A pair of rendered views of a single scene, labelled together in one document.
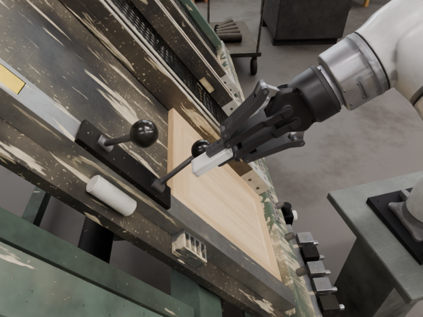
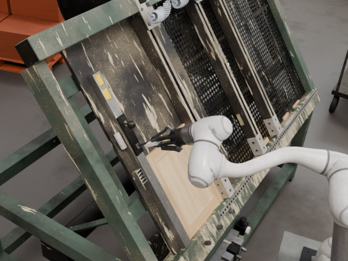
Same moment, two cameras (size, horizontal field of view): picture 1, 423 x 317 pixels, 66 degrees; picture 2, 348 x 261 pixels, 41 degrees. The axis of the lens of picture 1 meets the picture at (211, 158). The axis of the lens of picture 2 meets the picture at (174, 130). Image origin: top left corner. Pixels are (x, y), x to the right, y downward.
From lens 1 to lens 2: 1.65 m
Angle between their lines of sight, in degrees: 27
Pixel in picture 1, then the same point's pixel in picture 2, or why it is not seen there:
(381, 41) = (193, 127)
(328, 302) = not seen: outside the picture
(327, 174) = not seen: outside the picture
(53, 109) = (115, 107)
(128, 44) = (171, 87)
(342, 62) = (184, 128)
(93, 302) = (95, 156)
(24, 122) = (106, 107)
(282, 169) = (327, 228)
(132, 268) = (151, 227)
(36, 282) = (87, 143)
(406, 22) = (198, 125)
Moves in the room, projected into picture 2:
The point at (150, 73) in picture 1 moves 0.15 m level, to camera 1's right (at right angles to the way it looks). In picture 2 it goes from (177, 102) to (201, 114)
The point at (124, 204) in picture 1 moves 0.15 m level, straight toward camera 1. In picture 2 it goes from (121, 144) to (109, 165)
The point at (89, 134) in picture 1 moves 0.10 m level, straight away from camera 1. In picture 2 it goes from (121, 118) to (128, 106)
